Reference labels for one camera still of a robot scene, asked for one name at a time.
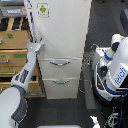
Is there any white robot hand gripper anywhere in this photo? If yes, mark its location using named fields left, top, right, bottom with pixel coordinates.
left=26, top=40, right=44, bottom=54

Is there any white refrigerator top door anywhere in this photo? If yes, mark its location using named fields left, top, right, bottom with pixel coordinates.
left=23, top=0, right=93, bottom=60

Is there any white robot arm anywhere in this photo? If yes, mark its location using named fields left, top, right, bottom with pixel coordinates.
left=0, top=40, right=44, bottom=128

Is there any wooden drawer cabinet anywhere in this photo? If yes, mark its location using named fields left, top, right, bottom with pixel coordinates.
left=0, top=16, right=47, bottom=99

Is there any white refrigerator body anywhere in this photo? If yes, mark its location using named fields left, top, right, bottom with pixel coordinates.
left=23, top=0, right=93, bottom=100

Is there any green android sticker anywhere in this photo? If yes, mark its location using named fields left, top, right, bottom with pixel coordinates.
left=37, top=3, right=49, bottom=17

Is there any grey box on cabinet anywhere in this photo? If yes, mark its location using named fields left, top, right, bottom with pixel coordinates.
left=1, top=6, right=26, bottom=18

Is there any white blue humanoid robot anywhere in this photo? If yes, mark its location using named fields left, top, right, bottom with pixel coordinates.
left=92, top=34, right=128, bottom=106

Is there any upper fridge drawer handle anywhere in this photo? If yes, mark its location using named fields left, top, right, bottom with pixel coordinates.
left=50, top=61, right=71, bottom=66

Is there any fridge drawer handle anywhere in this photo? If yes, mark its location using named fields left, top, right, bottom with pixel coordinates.
left=52, top=80, right=69, bottom=84
left=50, top=61, right=71, bottom=66

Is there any lower fridge drawer handle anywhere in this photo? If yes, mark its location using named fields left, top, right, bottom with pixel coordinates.
left=52, top=80, right=69, bottom=84

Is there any grey cable loop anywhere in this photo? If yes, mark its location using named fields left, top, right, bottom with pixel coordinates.
left=77, top=43, right=100, bottom=94

